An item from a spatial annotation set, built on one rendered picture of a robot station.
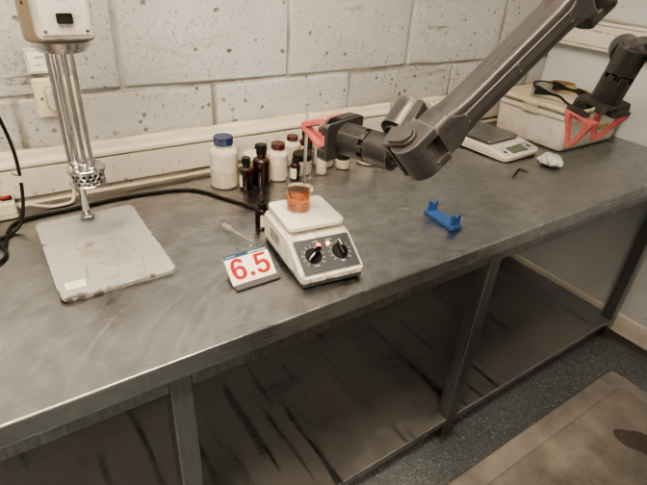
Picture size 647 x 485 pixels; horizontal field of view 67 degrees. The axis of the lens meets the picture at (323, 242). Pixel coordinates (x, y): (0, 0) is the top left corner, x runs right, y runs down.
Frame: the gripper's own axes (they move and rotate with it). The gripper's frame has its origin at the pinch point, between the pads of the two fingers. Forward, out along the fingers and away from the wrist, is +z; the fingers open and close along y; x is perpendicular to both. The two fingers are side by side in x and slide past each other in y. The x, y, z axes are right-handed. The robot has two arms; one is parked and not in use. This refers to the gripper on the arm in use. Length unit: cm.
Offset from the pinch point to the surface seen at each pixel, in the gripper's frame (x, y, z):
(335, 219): 17.0, -0.6, -8.0
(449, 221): 24.8, -31.2, -18.6
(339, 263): 22.3, 4.4, -13.5
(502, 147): 23, -87, -8
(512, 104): 15, -111, 0
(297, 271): 22.8, 11.4, -9.4
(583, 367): 101, -104, -53
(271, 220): 19.2, 5.7, 3.1
